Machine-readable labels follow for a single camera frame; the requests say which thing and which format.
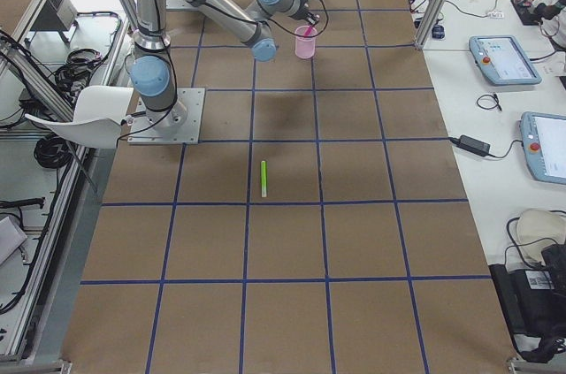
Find black power adapter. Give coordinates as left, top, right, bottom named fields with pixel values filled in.
left=448, top=134, right=490, bottom=157

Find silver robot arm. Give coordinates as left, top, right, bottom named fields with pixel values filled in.
left=130, top=0, right=319, bottom=134

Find green pen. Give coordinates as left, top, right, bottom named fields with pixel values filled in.
left=260, top=160, right=268, bottom=198

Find pink mesh cup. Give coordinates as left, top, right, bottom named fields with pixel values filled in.
left=294, top=25, right=317, bottom=59

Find blue teach pendant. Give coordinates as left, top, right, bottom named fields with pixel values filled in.
left=519, top=111, right=565, bottom=185
left=468, top=35, right=542, bottom=86

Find blue teach pendant far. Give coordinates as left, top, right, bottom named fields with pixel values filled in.
left=468, top=35, right=542, bottom=86

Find blue teach pendant near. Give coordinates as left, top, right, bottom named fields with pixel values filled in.
left=519, top=111, right=565, bottom=185

